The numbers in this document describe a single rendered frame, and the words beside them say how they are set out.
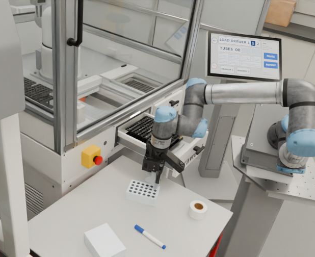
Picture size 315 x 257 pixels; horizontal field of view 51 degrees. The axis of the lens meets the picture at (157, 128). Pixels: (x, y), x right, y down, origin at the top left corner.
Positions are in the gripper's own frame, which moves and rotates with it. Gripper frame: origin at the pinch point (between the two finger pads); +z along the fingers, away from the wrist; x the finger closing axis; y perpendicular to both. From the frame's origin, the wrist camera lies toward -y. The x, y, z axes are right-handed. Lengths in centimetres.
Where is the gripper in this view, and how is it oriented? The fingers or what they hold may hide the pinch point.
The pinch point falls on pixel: (158, 185)
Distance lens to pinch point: 138.5
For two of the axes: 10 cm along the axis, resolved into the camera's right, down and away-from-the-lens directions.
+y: -9.7, -2.2, 1.0
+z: -1.4, 8.5, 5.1
